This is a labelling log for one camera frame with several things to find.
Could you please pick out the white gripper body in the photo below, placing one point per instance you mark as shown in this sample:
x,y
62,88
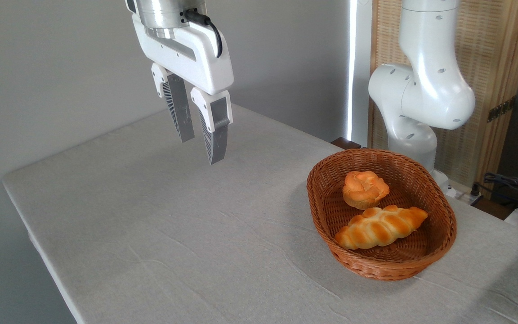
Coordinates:
x,y
205,63

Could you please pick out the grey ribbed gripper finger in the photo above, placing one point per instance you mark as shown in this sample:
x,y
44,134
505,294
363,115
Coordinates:
x,y
216,135
179,112

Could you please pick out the round flower-shaped bread bun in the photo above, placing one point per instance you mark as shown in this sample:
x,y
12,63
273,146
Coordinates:
x,y
364,189

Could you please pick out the long braided bread loaf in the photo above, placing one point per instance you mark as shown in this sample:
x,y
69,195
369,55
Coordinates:
x,y
380,227

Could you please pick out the grey tablecloth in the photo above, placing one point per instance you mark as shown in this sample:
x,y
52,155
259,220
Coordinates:
x,y
151,225

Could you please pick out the dark wooden furniture corner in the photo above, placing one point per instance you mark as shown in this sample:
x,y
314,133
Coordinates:
x,y
346,143

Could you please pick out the bright white window strip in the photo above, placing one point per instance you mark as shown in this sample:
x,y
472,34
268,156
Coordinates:
x,y
359,67

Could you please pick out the brown wicker basket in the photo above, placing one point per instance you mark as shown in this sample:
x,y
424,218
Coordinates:
x,y
376,265

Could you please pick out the white power strip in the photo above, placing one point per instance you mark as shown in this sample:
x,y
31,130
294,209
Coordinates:
x,y
463,194

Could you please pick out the dark metal screen hinge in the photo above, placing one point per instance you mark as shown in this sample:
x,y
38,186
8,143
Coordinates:
x,y
501,109

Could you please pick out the wooden rattan folding screen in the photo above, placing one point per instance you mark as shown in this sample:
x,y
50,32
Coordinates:
x,y
493,58

